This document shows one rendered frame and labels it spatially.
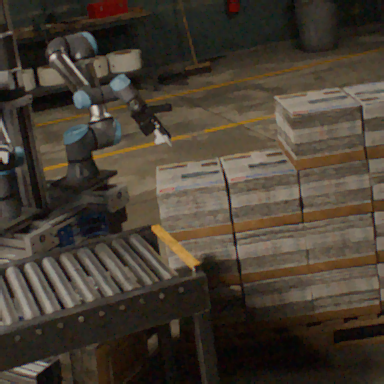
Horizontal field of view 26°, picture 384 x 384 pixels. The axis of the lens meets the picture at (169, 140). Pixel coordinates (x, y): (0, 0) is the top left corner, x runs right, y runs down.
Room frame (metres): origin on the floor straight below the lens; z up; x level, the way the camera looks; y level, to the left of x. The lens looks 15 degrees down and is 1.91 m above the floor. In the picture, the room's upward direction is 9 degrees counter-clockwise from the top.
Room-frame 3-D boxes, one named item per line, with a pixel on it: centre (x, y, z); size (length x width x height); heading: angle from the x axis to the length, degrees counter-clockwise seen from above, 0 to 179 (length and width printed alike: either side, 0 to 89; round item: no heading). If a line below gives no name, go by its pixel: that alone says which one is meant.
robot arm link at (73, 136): (3.63, 0.40, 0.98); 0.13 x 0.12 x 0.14; 116
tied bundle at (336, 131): (3.40, -0.63, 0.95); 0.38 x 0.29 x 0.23; 1
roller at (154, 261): (2.66, 0.11, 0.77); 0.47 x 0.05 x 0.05; 17
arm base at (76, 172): (3.63, 0.41, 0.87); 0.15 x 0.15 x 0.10
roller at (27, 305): (2.52, 0.55, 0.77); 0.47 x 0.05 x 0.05; 17
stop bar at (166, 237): (2.67, 0.03, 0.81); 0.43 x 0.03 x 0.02; 17
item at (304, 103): (3.40, -0.63, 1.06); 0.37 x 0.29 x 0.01; 1
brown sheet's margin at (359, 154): (3.40, -0.63, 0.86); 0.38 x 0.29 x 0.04; 1
